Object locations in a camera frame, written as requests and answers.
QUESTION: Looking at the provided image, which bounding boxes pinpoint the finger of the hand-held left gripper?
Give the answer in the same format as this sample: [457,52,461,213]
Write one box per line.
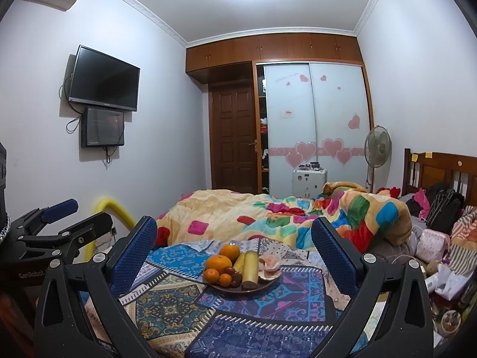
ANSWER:
[13,198,80,238]
[21,212,114,251]

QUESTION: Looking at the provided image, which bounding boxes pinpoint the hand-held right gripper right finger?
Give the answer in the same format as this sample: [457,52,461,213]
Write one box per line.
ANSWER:
[309,216,436,358]

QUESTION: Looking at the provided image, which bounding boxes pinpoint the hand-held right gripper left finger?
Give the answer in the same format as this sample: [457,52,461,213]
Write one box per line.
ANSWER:
[33,214,159,358]

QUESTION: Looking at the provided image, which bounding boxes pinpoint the large orange with stem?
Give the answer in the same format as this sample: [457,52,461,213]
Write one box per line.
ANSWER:
[219,243,241,263]

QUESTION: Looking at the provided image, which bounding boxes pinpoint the purple plate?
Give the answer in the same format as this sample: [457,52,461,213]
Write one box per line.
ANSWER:
[203,265,284,299]

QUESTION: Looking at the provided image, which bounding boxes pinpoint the yellow padded tube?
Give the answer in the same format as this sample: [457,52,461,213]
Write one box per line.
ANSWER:
[84,196,135,262]

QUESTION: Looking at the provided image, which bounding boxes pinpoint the blue patchwork blanket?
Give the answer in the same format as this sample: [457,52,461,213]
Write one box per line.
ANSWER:
[84,237,373,358]

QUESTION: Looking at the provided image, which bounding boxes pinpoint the grey printed pillow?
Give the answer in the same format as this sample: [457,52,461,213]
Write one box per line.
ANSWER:
[367,231,418,262]

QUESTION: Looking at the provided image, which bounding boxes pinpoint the white box appliance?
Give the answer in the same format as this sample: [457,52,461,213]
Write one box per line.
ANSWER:
[292,168,329,198]

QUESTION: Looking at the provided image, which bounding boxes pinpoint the pink quilted bag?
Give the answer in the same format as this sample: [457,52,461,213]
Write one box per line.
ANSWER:
[415,229,450,263]

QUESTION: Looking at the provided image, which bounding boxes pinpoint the colourful checked quilt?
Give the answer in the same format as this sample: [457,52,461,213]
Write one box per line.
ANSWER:
[154,182,412,254]

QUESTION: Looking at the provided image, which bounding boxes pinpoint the standing electric fan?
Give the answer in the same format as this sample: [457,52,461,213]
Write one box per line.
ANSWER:
[364,125,393,195]

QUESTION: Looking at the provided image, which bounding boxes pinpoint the white paper bag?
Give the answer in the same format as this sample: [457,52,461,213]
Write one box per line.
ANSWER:
[434,263,466,301]

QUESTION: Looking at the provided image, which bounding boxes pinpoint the black bag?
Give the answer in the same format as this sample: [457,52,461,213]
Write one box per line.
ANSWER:
[425,183,466,226]

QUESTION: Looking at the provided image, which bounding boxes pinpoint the wooden bed headboard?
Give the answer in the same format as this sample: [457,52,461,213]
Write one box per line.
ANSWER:
[400,148,477,207]

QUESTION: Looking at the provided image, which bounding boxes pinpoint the white sliding wardrobe door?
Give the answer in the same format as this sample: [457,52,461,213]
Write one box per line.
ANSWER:
[263,63,317,198]
[309,61,373,195]

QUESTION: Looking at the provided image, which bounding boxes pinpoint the striped cloth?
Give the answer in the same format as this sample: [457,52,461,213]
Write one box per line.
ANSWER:
[449,205,477,288]

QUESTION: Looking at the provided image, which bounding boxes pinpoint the open wardrobe shelves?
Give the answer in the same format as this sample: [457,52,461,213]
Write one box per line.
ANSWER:
[255,63,270,195]

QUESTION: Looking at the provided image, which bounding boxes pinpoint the brown wooden door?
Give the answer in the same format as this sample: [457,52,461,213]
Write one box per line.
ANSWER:
[209,84,259,195]

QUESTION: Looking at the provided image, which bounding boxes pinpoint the wooden overhead cabinet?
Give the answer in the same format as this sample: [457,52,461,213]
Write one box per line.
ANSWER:
[185,33,364,86]

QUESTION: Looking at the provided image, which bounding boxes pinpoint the small black wall monitor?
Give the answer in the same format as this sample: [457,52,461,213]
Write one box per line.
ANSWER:
[81,106,125,148]

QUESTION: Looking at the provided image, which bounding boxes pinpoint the black wall television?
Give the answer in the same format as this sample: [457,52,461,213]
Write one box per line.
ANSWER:
[68,45,141,112]

